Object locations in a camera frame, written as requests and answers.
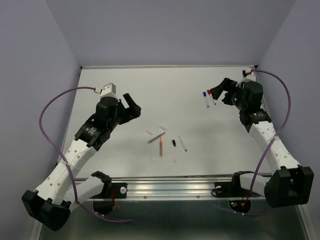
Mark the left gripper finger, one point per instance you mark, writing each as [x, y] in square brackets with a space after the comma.
[129, 100]
[135, 111]

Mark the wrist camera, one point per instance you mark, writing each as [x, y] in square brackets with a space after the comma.
[108, 90]
[248, 75]

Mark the purple highlighter pen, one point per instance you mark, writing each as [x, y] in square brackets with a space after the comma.
[155, 138]

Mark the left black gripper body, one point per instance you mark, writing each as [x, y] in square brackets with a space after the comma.
[120, 115]

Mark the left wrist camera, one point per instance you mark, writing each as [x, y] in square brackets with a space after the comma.
[108, 90]

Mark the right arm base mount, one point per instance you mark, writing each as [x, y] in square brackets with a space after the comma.
[232, 188]

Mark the blue marker pen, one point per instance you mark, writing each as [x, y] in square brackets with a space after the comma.
[205, 99]

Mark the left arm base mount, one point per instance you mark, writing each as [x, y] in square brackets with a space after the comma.
[101, 186]

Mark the aluminium frame rail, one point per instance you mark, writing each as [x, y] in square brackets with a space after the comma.
[163, 189]

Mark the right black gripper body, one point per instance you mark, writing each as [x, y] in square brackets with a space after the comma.
[233, 96]

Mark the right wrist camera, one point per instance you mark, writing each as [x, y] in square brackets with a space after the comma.
[248, 75]

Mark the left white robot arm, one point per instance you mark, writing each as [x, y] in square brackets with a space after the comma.
[52, 202]

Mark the orange highlighter pen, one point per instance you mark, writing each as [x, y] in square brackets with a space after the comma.
[160, 147]

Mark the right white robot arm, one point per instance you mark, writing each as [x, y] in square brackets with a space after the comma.
[290, 183]

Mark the red marker pen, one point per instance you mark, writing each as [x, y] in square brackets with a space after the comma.
[212, 99]

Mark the black marker pen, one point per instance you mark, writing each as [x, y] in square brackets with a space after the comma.
[183, 144]

